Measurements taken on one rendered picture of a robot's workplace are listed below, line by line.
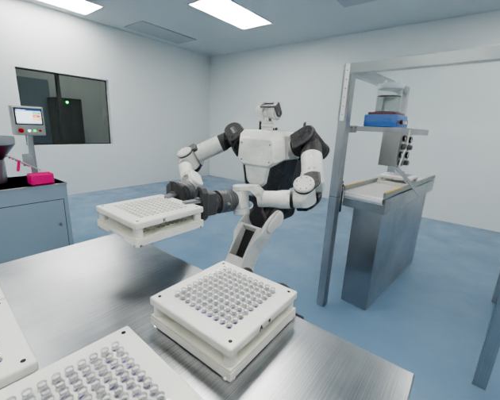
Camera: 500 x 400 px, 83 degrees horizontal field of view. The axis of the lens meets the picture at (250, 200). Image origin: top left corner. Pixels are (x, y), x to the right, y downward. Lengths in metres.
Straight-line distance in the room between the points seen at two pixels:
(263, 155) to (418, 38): 4.43
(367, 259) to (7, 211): 2.74
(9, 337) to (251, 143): 1.04
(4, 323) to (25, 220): 2.18
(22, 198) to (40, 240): 0.38
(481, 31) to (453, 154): 1.64
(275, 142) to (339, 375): 0.91
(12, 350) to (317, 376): 0.54
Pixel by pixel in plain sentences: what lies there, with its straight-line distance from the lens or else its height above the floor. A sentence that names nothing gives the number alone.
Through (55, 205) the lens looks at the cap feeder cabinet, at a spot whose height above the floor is 0.57.
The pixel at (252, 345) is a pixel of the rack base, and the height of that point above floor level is 0.87.
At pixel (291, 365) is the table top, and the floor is 0.85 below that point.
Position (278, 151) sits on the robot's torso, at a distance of 1.26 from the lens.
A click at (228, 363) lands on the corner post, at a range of 0.59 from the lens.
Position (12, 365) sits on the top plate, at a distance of 0.64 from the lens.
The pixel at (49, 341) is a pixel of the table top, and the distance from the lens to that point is 0.78.
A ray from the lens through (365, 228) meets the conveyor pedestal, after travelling 2.19.
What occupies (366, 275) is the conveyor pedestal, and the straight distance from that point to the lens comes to 2.31.
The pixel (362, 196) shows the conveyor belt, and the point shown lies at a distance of 2.02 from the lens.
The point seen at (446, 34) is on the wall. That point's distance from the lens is 5.42.
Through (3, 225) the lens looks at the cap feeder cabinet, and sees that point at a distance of 2.87.
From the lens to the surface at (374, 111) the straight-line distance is 1.89.
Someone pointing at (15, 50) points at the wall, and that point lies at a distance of 5.69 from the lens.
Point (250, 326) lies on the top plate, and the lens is 0.61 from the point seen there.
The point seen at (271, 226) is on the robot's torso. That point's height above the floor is 0.84.
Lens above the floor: 1.30
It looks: 15 degrees down
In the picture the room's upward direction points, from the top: 3 degrees clockwise
